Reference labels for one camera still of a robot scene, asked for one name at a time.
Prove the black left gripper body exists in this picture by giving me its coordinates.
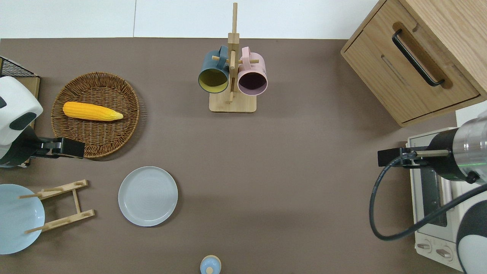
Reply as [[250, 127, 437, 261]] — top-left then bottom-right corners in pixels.
[[35, 138, 61, 158]]

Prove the teal mug yellow inside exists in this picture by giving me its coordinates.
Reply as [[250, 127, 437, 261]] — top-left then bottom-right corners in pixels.
[[198, 46, 231, 94]]

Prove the brown table mat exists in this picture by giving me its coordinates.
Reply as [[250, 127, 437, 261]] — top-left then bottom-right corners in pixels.
[[0, 37, 487, 274]]

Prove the wooden drawer cabinet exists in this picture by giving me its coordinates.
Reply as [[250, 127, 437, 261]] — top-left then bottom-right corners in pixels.
[[341, 0, 487, 128]]

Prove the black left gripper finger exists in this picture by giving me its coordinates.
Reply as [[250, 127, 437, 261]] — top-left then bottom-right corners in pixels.
[[57, 147, 85, 159], [58, 137, 85, 151]]

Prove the cream toaster oven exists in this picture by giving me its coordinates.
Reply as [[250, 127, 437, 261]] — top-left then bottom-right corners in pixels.
[[406, 127, 487, 272]]

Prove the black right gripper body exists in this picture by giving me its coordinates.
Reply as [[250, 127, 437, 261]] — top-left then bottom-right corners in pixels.
[[401, 147, 432, 168]]

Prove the light blue round plate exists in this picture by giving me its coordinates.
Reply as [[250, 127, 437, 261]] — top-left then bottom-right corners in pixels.
[[0, 184, 45, 255]]

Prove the black cabinet handle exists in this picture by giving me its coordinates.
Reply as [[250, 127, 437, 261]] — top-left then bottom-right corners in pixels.
[[392, 29, 446, 87]]

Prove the yellow corn cob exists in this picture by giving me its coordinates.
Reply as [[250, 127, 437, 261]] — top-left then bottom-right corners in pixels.
[[63, 101, 124, 122]]

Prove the pink mug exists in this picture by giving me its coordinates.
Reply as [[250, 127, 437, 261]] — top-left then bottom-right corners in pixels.
[[237, 46, 268, 96]]

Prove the thick black gripper cable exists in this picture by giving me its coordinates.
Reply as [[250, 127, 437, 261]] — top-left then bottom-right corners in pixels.
[[369, 152, 487, 241]]

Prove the wooden plate rack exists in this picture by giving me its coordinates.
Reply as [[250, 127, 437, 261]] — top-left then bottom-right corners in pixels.
[[19, 180, 95, 234]]

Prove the wooden mug tree stand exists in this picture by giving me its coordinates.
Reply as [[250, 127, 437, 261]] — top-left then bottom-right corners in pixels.
[[209, 3, 257, 113]]

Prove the black wire mesh basket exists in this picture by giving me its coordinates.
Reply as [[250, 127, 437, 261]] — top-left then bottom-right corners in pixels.
[[0, 56, 39, 78]]

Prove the round wicker basket tray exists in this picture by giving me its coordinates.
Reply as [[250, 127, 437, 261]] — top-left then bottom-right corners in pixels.
[[51, 72, 141, 159]]

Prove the gray round plate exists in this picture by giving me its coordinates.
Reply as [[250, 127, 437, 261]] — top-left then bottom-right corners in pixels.
[[118, 166, 178, 227]]

